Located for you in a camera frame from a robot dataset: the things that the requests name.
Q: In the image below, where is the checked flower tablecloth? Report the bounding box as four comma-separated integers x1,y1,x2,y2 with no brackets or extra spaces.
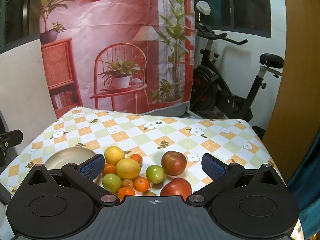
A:
0,106,304,240

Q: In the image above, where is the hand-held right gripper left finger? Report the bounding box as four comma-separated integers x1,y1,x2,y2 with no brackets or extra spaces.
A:
26,154,120,207

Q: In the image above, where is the oblong yellow lemon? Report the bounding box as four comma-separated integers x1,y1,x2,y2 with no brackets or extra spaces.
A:
115,158,142,180

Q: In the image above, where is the wooden door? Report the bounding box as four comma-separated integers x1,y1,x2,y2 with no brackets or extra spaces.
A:
262,0,320,183

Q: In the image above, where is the pink printed backdrop cloth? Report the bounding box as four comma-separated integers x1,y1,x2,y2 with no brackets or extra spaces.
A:
39,0,195,118

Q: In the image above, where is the green round fruit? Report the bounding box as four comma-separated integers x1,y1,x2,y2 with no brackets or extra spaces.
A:
102,173,122,193
146,164,164,184

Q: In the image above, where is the beige bowl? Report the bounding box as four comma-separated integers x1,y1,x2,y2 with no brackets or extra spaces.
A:
44,147,100,183

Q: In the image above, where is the black exercise bike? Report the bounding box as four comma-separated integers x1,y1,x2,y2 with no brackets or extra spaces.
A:
190,15,285,124

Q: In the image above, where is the blue curtain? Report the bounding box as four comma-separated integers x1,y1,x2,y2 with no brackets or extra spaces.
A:
287,132,320,228

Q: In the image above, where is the orange tangerine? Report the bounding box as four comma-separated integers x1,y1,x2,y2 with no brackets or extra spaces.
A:
117,187,136,200
133,177,150,193
129,154,143,165
102,163,116,176

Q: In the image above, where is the round yellow lemon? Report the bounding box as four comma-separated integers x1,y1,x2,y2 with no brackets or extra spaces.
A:
104,146,125,165

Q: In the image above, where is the red apple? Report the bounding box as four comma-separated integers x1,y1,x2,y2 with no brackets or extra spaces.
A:
160,177,192,197
161,151,187,176

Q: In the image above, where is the white cloth cap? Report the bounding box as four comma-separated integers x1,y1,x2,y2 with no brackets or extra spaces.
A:
196,1,211,15

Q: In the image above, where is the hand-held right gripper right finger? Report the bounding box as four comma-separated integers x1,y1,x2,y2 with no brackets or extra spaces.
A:
186,153,288,205

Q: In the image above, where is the white marble panel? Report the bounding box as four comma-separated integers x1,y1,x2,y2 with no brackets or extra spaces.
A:
0,35,58,155

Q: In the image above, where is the dark window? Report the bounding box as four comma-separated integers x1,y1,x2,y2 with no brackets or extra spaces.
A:
194,0,272,39
0,0,42,53

